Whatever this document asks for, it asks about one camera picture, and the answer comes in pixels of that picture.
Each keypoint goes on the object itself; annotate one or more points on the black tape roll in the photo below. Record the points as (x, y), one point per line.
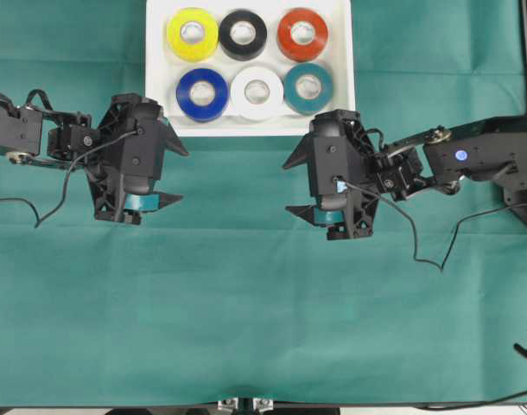
(242, 35)

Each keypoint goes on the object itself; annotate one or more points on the blue tape roll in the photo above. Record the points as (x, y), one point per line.
(202, 94)

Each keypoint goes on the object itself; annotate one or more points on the white tape roll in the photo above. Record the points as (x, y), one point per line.
(257, 93)

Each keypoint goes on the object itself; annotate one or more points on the yellow tape roll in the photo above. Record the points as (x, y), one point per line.
(193, 34)

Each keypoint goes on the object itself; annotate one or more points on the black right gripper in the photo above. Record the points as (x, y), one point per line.
(339, 157)

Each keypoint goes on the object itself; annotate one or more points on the teal tape roll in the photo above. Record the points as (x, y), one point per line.
(308, 88)

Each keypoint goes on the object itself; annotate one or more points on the red tape roll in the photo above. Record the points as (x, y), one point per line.
(302, 34)

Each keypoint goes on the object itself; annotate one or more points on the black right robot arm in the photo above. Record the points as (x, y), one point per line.
(490, 150)

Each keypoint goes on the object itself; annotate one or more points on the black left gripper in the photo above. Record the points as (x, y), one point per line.
(122, 180)

